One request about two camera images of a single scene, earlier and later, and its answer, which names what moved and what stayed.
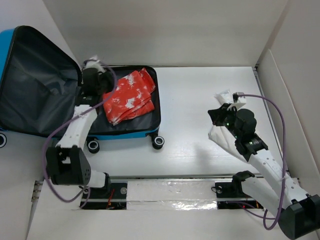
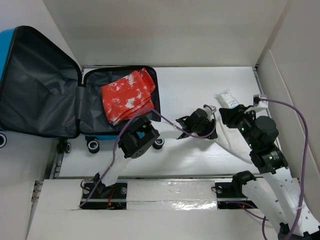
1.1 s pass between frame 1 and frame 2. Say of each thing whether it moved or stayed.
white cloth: stayed
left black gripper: moved
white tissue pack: stayed
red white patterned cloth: stayed
